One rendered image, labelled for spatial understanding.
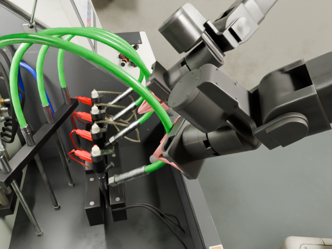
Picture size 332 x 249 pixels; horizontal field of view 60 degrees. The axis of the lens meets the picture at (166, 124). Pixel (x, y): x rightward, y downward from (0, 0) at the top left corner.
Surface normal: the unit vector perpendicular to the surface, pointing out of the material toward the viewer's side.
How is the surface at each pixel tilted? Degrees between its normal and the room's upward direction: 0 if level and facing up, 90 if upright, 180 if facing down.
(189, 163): 48
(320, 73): 35
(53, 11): 90
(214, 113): 74
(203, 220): 0
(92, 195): 0
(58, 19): 90
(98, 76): 90
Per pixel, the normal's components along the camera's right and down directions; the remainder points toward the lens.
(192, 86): -0.73, -0.55
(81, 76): 0.20, 0.62
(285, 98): -0.57, -0.63
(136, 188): 0.00, -0.77
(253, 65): -0.07, 0.63
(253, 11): 0.33, 0.03
